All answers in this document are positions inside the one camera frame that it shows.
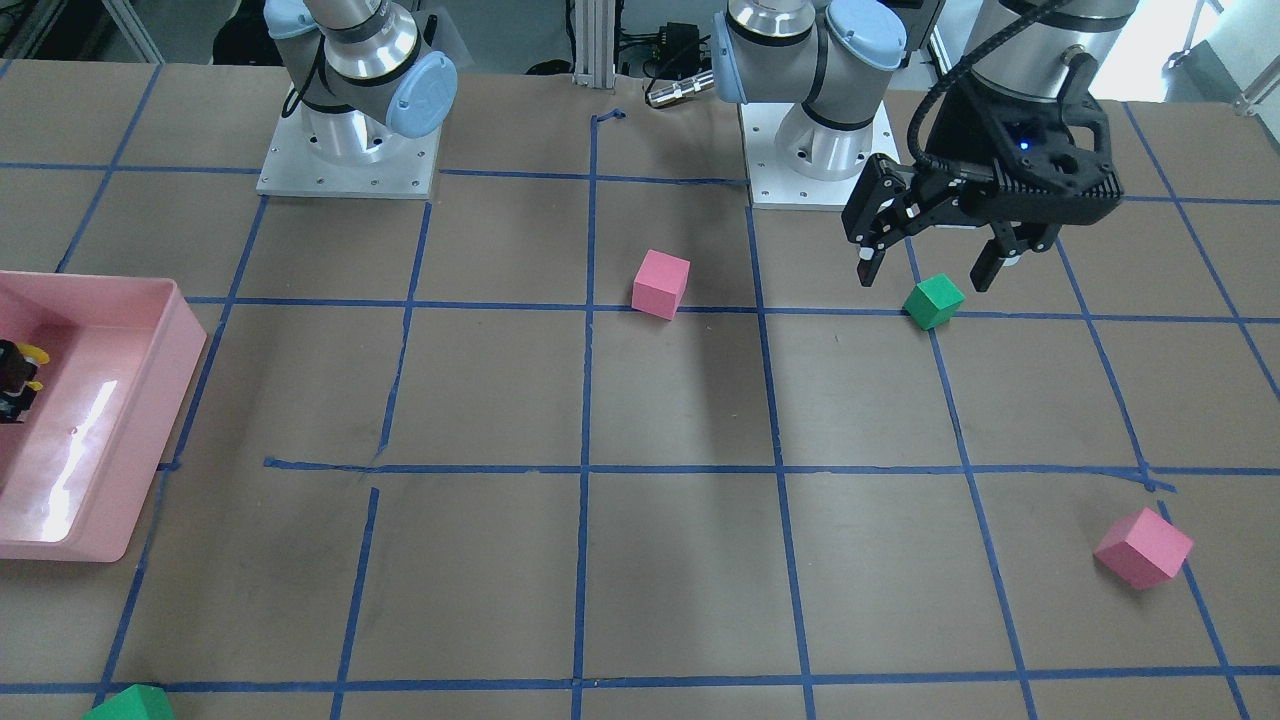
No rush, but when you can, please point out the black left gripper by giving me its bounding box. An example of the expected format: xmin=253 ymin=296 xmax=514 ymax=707
xmin=841 ymin=50 xmax=1124 ymax=292

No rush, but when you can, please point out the yellow push button switch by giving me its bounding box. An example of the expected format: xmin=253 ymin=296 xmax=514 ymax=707
xmin=1 ymin=340 xmax=50 ymax=424

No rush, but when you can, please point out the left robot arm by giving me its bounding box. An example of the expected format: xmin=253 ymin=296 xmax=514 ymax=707
xmin=710 ymin=1 xmax=1137 ymax=292

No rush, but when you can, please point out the green cube near base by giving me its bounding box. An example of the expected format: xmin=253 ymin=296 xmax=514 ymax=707
xmin=902 ymin=273 xmax=966 ymax=331

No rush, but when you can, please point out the pink plastic bin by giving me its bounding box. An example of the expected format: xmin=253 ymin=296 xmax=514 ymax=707
xmin=1 ymin=272 xmax=206 ymax=562

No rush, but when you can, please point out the pink cube near centre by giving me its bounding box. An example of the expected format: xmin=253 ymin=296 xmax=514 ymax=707
xmin=630 ymin=249 xmax=691 ymax=322

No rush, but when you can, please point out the pink cube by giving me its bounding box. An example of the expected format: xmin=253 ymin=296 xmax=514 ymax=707
xmin=1093 ymin=509 xmax=1196 ymax=591
xmin=630 ymin=249 xmax=691 ymax=322

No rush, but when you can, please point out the green cube near bin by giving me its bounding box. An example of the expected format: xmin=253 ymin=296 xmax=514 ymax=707
xmin=82 ymin=684 xmax=177 ymax=720

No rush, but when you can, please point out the pink cube far side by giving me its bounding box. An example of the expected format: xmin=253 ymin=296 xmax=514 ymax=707
xmin=1093 ymin=509 xmax=1196 ymax=591

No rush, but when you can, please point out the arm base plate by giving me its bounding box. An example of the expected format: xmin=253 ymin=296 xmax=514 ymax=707
xmin=256 ymin=102 xmax=443 ymax=201
xmin=739 ymin=102 xmax=899 ymax=211

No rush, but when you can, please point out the aluminium frame post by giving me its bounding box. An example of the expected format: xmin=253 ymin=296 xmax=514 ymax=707
xmin=564 ymin=1 xmax=622 ymax=92

